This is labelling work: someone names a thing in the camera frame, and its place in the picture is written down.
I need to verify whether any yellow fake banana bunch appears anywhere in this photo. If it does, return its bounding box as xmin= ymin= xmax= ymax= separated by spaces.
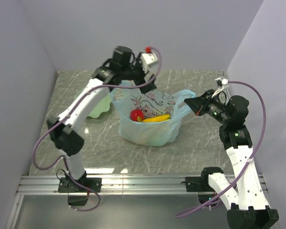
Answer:
xmin=142 ymin=114 xmax=170 ymax=123

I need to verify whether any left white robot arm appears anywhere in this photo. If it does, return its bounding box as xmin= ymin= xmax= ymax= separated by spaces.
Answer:
xmin=47 ymin=46 xmax=162 ymax=192

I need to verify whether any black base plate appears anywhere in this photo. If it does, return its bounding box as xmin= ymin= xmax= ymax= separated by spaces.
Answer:
xmin=184 ymin=177 xmax=214 ymax=192
xmin=58 ymin=177 xmax=102 ymax=193

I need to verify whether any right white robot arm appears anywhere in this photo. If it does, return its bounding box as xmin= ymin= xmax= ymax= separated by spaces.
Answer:
xmin=184 ymin=90 xmax=279 ymax=229

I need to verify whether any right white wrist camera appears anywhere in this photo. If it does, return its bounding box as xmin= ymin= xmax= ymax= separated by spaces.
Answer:
xmin=212 ymin=77 xmax=229 ymax=97

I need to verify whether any light green wavy plate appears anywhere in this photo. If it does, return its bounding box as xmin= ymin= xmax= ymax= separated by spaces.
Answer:
xmin=87 ymin=94 xmax=111 ymax=118

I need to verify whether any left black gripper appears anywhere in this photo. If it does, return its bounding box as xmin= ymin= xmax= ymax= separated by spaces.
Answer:
xmin=121 ymin=52 xmax=156 ymax=93

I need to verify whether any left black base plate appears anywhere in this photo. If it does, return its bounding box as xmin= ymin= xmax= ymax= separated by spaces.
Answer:
xmin=58 ymin=177 xmax=102 ymax=193

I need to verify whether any red fake apple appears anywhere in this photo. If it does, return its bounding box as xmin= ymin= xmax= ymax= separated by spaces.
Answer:
xmin=130 ymin=109 xmax=144 ymax=122

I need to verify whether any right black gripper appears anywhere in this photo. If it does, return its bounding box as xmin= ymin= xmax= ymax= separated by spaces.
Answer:
xmin=184 ymin=89 xmax=231 ymax=125

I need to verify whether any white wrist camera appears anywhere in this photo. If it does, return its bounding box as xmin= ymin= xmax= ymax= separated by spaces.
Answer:
xmin=212 ymin=77 xmax=229 ymax=97
xmin=140 ymin=46 xmax=158 ymax=73

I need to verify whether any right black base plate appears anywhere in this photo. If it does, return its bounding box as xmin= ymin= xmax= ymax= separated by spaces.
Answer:
xmin=184 ymin=177 xmax=214 ymax=192

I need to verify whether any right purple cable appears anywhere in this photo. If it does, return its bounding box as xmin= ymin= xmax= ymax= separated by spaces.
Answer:
xmin=175 ymin=80 xmax=266 ymax=219

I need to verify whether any light blue plastic bag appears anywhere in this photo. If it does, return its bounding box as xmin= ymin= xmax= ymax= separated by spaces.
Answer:
xmin=111 ymin=88 xmax=196 ymax=146

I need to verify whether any aluminium rail frame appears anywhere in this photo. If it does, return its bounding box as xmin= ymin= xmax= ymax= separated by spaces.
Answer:
xmin=4 ymin=71 xmax=279 ymax=229

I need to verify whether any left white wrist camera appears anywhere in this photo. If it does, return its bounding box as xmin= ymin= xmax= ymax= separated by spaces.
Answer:
xmin=140 ymin=46 xmax=158 ymax=73

